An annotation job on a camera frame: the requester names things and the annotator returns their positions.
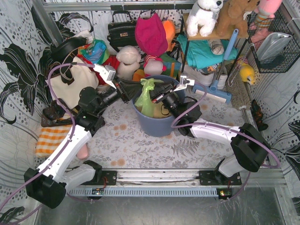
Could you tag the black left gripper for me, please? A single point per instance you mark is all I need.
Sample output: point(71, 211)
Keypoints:
point(122, 90)

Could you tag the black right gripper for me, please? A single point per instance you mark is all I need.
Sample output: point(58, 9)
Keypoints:
point(158, 94)

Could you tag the green trash bag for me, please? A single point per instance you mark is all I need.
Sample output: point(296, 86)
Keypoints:
point(144, 103)

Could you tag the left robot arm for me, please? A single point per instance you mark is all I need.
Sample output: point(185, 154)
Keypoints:
point(49, 183)

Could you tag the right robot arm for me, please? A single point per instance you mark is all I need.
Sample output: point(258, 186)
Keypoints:
point(249, 147)

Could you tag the rainbow striped bag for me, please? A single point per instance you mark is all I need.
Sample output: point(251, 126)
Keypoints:
point(172, 70)

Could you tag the blue trash bin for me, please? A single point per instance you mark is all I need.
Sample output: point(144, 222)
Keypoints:
point(157, 127)

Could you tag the cream canvas tote bag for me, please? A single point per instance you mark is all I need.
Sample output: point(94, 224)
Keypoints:
point(83, 77)

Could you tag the magenta hanging cloth bag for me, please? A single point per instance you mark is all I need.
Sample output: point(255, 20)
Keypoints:
point(150, 35)

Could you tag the brown patterned bag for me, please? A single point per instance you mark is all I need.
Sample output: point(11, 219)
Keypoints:
point(54, 116)

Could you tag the white round plush pink hands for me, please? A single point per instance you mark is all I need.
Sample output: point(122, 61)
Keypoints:
point(153, 65)

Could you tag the white fluffy plush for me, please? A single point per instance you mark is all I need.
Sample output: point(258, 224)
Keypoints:
point(129, 59)

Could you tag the red cloth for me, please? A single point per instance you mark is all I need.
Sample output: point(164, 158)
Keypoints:
point(111, 61)

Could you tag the white sneaker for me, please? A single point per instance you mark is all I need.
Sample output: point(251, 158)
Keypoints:
point(208, 79)

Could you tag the teal cloth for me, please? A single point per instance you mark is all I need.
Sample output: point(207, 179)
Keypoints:
point(199, 53)

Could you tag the black handbag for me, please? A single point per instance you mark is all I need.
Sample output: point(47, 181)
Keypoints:
point(121, 34)

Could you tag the orange plush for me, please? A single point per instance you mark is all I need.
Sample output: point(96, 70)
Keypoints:
point(170, 33)

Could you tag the pink foam roll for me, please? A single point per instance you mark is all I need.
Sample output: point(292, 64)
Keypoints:
point(83, 153)

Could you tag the white grey dog plush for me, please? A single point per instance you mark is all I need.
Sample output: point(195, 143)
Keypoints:
point(203, 17)

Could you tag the yellow duck plush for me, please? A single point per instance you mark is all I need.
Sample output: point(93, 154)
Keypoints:
point(246, 72)

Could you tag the wooden shelf rack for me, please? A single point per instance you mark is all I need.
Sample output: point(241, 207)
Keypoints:
point(213, 35)

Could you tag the orange white striped cloth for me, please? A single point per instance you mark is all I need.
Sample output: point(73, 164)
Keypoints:
point(49, 139)

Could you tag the brown teddy bear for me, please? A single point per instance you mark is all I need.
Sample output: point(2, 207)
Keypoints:
point(234, 13)

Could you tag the silver pouch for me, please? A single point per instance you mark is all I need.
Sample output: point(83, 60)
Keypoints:
point(273, 45)

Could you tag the pink plush doll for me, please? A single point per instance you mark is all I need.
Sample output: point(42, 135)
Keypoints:
point(266, 10)

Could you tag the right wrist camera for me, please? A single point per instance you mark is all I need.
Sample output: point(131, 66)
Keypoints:
point(184, 82)

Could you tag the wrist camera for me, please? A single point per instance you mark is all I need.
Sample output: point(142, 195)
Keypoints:
point(107, 73)
point(184, 82)

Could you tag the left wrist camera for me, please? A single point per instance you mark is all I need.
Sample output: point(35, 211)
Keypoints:
point(107, 73)

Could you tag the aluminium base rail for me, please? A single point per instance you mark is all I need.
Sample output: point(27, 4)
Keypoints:
point(175, 182)

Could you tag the black wire basket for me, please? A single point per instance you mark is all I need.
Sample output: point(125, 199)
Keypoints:
point(259, 31)

